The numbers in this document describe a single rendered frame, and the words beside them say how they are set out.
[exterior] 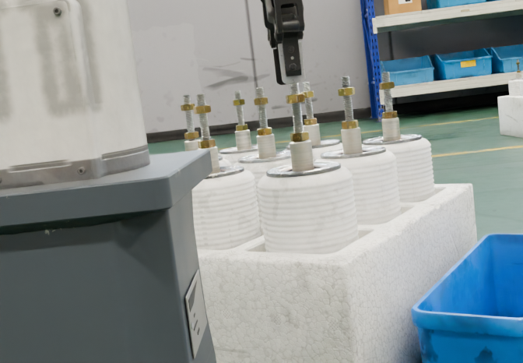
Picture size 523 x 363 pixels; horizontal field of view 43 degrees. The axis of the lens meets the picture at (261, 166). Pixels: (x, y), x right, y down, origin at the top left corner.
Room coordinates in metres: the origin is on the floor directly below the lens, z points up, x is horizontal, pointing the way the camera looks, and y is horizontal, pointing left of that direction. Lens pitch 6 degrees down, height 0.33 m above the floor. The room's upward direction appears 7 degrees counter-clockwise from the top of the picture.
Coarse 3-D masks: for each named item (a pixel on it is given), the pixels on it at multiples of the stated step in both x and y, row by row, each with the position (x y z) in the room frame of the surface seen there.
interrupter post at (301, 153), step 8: (296, 144) 0.65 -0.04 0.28; (304, 144) 0.65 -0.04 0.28; (296, 152) 0.65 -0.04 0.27; (304, 152) 0.65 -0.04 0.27; (296, 160) 0.65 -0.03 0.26; (304, 160) 0.65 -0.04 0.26; (312, 160) 0.66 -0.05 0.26; (296, 168) 0.65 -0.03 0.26; (304, 168) 0.65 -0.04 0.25; (312, 168) 0.66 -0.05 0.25
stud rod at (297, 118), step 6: (294, 84) 0.66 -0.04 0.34; (294, 90) 0.66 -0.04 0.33; (294, 108) 0.66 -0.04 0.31; (300, 108) 0.66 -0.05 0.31; (294, 114) 0.66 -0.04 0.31; (300, 114) 0.66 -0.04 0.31; (294, 120) 0.66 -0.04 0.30; (300, 120) 0.66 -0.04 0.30; (294, 126) 0.66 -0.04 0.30; (300, 126) 0.66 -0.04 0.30
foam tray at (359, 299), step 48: (384, 240) 0.63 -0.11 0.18; (432, 240) 0.74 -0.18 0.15; (240, 288) 0.62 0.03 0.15; (288, 288) 0.59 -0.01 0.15; (336, 288) 0.56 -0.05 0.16; (384, 288) 0.62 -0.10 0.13; (240, 336) 0.63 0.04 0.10; (288, 336) 0.59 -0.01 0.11; (336, 336) 0.57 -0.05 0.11; (384, 336) 0.61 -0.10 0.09
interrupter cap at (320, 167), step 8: (272, 168) 0.68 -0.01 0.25; (280, 168) 0.68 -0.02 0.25; (288, 168) 0.68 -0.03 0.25; (320, 168) 0.64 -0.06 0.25; (328, 168) 0.63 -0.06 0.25; (336, 168) 0.64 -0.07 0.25; (272, 176) 0.64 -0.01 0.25; (280, 176) 0.63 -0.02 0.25; (288, 176) 0.63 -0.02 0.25; (296, 176) 0.63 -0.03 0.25
